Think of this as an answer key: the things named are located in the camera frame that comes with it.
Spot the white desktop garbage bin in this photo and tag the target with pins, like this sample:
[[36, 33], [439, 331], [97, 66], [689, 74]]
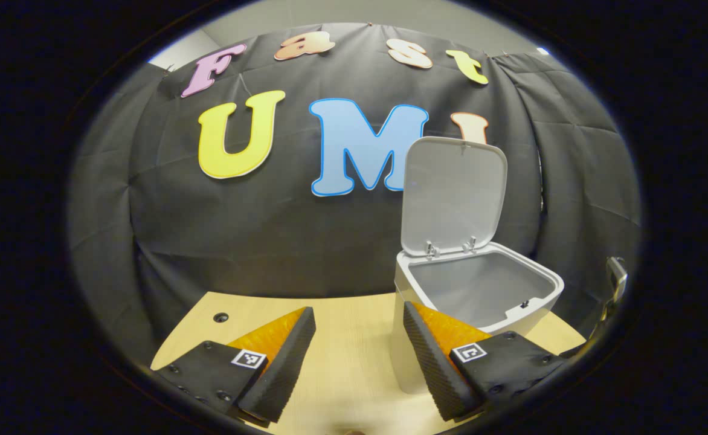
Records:
[[450, 193]]

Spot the ceiling light panel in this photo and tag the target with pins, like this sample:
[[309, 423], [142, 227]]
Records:
[[542, 51]]

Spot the black backdrop cloth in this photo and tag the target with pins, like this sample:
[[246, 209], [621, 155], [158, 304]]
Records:
[[269, 241]]

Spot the wooden desktop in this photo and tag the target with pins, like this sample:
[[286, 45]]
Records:
[[354, 362]]

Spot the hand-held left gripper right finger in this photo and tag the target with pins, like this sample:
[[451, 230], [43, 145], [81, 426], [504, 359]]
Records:
[[435, 371]]

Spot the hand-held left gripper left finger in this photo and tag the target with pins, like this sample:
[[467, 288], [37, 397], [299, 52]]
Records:
[[281, 371]]

